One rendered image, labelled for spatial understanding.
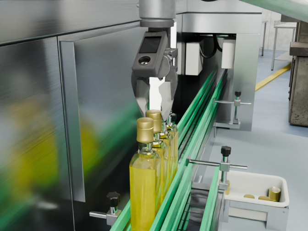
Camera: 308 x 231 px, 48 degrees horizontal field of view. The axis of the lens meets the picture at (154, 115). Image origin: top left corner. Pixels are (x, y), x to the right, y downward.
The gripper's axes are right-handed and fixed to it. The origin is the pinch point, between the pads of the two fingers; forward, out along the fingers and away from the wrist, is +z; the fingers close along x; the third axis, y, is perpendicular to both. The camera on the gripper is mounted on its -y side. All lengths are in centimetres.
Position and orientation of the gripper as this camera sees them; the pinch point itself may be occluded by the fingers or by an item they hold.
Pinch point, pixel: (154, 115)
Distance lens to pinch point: 75.2
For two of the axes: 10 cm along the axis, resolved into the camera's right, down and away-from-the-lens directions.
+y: 2.8, -3.0, 9.1
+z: 0.0, 9.5, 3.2
